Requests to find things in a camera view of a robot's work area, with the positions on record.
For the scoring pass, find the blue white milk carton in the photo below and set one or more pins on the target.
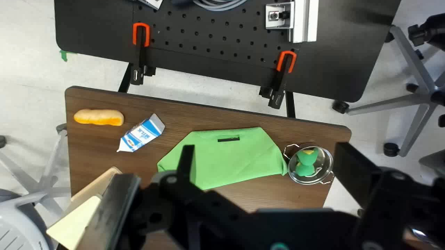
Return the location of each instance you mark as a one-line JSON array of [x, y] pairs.
[[139, 133]]

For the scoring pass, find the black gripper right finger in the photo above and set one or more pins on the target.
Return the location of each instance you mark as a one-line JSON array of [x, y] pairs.
[[351, 168]]

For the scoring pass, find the grey office chair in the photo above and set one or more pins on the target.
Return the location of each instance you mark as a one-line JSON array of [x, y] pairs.
[[417, 91]]

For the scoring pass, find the small steel pot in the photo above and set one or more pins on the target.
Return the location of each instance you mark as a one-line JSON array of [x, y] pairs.
[[292, 169]]

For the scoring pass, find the green tape piece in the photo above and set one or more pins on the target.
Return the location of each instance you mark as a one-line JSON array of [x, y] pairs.
[[62, 55]]

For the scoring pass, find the green spool-shaped toy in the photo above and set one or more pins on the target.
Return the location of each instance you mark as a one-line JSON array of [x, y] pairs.
[[305, 161]]

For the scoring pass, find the green cloth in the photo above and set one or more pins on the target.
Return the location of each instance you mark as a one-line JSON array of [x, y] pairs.
[[230, 159]]

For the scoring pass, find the aluminium extrusion bar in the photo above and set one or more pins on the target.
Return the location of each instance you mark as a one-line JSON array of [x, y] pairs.
[[303, 18]]

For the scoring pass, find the white office chair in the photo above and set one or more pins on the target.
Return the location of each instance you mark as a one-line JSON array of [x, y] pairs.
[[22, 216]]

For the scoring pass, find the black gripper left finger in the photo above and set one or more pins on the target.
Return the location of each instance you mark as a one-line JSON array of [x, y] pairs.
[[111, 212]]

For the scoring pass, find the cream wooden chest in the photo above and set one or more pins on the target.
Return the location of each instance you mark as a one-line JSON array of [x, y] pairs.
[[76, 219]]

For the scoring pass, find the orange bread-shaped toy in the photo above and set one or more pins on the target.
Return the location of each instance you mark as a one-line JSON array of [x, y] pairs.
[[97, 116]]

